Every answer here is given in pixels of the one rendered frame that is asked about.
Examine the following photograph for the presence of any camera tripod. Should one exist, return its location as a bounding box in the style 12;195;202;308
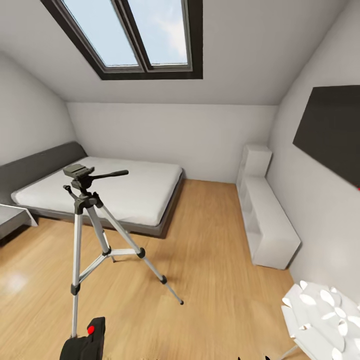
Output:
62;164;184;339

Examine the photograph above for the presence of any digital camera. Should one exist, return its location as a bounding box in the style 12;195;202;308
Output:
59;317;106;360

